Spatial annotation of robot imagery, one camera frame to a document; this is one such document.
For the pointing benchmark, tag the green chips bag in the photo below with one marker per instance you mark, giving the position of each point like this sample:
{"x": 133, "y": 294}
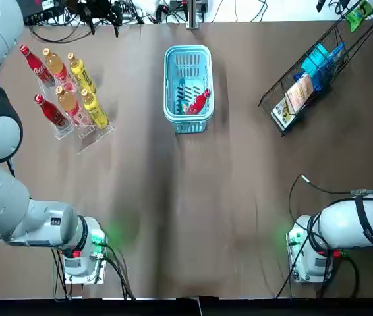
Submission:
{"x": 358, "y": 14}

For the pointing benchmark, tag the yellow drink bottle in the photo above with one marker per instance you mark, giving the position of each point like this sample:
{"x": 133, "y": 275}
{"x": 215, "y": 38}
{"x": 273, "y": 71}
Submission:
{"x": 95, "y": 110}
{"x": 80, "y": 70}

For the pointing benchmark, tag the dark blue snack bag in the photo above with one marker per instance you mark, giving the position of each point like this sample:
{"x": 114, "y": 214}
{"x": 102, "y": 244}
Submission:
{"x": 322, "y": 78}

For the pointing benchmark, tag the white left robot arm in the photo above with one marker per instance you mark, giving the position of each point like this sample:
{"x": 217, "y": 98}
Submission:
{"x": 5, "y": 204}

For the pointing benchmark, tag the orange tea bottle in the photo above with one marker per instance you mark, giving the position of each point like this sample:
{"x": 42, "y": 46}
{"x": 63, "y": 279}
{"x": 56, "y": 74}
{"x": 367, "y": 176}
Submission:
{"x": 69, "y": 105}
{"x": 54, "y": 64}

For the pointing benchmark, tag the red cola bottle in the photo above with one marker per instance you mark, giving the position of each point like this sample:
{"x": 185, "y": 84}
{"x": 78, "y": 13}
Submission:
{"x": 198, "y": 103}
{"x": 38, "y": 67}
{"x": 53, "y": 113}

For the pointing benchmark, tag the aluminium camera post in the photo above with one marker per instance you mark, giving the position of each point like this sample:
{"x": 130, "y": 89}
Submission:
{"x": 193, "y": 19}

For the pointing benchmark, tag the black computer box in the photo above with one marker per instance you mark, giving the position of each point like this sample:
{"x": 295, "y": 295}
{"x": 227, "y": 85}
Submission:
{"x": 51, "y": 10}

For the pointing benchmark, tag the pink snack box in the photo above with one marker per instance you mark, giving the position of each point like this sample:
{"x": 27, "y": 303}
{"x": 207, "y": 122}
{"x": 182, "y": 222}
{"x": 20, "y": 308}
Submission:
{"x": 300, "y": 93}

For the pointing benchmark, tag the long blue cracker pack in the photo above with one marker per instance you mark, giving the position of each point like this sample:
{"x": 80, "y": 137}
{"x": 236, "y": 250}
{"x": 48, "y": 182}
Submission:
{"x": 337, "y": 51}

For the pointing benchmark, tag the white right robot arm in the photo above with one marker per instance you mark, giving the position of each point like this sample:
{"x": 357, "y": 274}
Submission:
{"x": 341, "y": 224}

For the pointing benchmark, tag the clear acrylic bottle tray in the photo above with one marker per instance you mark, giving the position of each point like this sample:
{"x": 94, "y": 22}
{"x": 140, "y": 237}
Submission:
{"x": 87, "y": 138}

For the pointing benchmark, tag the blue plastic basket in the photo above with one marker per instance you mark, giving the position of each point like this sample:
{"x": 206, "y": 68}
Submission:
{"x": 186, "y": 126}

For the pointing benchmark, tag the teal chips bag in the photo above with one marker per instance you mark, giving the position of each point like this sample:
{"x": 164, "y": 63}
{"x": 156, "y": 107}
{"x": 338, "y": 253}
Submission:
{"x": 316, "y": 61}
{"x": 183, "y": 108}

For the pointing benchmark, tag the white snack box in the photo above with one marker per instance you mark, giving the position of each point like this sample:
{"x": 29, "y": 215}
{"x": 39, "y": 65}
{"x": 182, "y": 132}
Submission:
{"x": 282, "y": 112}

